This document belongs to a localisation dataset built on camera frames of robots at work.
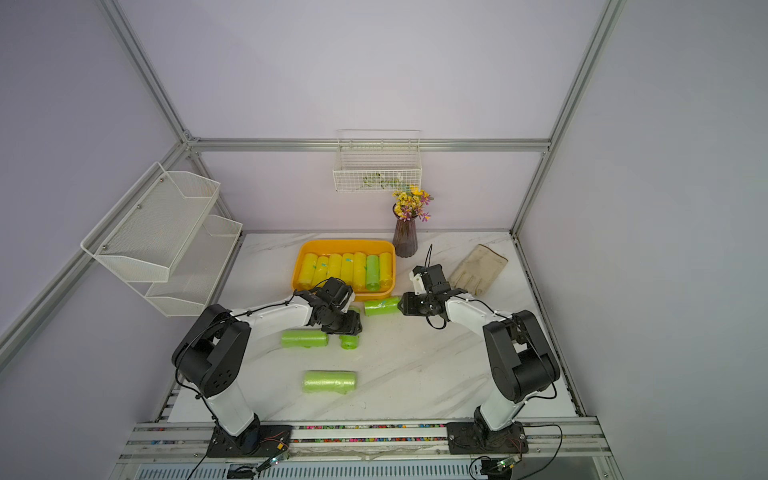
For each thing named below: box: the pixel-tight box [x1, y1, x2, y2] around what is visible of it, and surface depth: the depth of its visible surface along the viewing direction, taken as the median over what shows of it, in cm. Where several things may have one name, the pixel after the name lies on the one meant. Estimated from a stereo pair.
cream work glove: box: [448, 244, 509, 296], surface depth 111 cm
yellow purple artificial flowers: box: [392, 184, 431, 222], surface depth 97 cm
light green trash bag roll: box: [302, 370, 357, 395], surface depth 81 cm
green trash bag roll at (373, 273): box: [366, 254, 380, 292], surface depth 103 cm
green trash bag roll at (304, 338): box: [281, 329, 329, 348], surface depth 89 cm
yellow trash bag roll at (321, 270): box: [313, 256, 329, 287], surface depth 106 cm
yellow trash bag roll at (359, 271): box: [353, 251, 367, 292], surface depth 106 cm
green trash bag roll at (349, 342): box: [339, 334, 360, 351], surface depth 90 cm
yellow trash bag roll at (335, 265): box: [328, 253, 343, 279], surface depth 106 cm
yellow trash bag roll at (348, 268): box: [342, 253, 354, 286], surface depth 107 cm
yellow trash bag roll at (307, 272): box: [298, 253, 318, 290], surface depth 105 cm
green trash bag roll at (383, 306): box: [364, 297, 400, 317], surface depth 96 cm
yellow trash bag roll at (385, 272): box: [379, 252, 393, 292], surface depth 106 cm
